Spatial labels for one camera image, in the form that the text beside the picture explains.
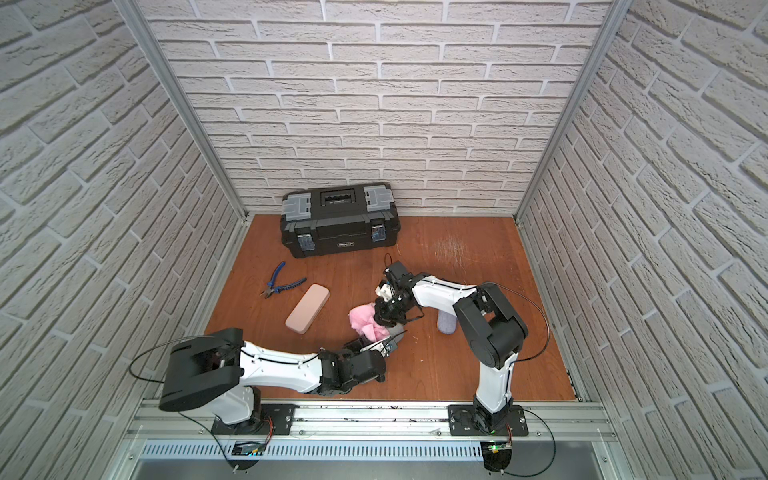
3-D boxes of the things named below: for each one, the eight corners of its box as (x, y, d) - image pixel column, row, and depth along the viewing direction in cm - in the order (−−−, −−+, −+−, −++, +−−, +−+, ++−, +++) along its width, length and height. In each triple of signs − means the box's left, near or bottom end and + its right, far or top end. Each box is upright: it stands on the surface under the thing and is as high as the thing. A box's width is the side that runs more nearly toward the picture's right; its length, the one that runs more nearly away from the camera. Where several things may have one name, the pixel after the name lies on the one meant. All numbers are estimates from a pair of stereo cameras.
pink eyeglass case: (286, 327, 91) (283, 324, 89) (314, 286, 101) (313, 282, 99) (305, 336, 90) (303, 333, 88) (332, 293, 99) (331, 289, 97)
